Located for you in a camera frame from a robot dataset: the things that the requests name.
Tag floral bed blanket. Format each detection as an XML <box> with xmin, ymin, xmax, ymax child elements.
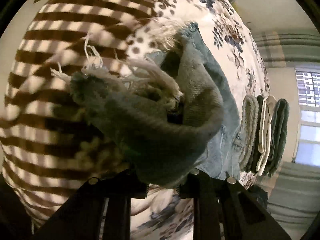
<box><xmin>1</xmin><ymin>0</ymin><xmax>270</xmax><ymax>239</ymax></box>

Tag barred window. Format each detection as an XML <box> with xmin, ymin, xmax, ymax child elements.
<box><xmin>295</xmin><ymin>69</ymin><xmax>320</xmax><ymax>166</ymax></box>

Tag green striped left curtain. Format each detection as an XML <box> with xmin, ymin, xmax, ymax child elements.
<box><xmin>253</xmin><ymin>30</ymin><xmax>319</xmax><ymax>70</ymax></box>

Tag light blue denim jeans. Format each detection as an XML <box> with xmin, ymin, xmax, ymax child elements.
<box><xmin>49</xmin><ymin>21</ymin><xmax>247</xmax><ymax>189</ymax></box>

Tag folded white pants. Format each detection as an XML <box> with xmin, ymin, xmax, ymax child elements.
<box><xmin>255</xmin><ymin>95</ymin><xmax>277</xmax><ymax>176</ymax></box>

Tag folded grey pants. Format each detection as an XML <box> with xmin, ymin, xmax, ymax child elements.
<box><xmin>239</xmin><ymin>95</ymin><xmax>264</xmax><ymax>172</ymax></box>

